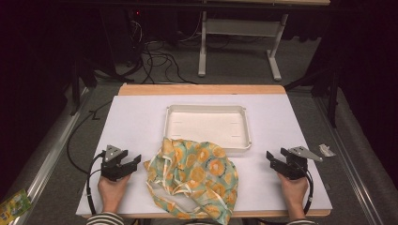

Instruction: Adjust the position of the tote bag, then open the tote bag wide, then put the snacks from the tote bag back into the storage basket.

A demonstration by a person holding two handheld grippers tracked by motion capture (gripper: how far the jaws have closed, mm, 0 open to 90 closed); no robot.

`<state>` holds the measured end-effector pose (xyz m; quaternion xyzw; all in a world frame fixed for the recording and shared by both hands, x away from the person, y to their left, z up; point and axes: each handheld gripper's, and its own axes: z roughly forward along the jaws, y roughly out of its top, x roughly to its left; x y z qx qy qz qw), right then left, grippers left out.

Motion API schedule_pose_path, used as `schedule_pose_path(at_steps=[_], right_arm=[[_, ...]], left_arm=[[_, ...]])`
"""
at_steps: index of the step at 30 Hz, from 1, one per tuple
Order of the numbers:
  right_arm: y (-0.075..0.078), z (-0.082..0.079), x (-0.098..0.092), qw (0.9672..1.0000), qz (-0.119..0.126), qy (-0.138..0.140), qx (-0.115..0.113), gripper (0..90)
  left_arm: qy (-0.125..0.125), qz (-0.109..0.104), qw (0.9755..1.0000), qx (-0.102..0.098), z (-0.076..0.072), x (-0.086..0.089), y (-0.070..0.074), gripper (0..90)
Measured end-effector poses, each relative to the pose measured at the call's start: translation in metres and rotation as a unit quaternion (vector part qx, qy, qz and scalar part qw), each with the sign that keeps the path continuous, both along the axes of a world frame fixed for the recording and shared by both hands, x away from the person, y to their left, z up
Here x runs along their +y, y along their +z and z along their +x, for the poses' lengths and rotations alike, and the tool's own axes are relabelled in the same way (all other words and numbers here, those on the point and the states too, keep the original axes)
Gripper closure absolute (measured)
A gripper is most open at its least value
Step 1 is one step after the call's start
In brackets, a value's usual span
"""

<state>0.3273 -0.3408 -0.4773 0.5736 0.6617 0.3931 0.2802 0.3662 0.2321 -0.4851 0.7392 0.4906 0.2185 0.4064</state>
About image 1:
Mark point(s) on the white table sheet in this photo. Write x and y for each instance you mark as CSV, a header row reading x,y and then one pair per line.
x,y
137,125

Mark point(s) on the orange print fabric bag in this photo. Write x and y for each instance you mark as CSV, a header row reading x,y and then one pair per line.
x,y
194,175

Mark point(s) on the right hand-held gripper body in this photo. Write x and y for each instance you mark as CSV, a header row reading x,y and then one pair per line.
x,y
295,165

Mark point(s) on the white metal desk frame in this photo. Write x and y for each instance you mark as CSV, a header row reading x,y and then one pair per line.
x,y
241,27

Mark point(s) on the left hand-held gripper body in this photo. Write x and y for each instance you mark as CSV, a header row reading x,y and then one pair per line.
x,y
112,167

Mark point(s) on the black metal stand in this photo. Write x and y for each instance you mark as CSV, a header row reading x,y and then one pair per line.
x,y
76,84
332,100

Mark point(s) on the person's right hand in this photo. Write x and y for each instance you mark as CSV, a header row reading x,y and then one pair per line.
x,y
293,195

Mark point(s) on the green yellow packet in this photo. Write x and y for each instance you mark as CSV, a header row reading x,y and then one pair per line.
x,y
14,206

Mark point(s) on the person's left hand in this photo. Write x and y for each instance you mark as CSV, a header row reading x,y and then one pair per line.
x,y
112,193

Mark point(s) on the aluminium floor rail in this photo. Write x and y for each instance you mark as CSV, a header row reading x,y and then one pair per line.
x,y
344,162
47,162

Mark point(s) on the white plastic tray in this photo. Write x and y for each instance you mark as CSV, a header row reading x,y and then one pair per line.
x,y
206,125

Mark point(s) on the crumpled white paper scrap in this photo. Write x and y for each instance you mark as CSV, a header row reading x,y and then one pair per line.
x,y
326,151

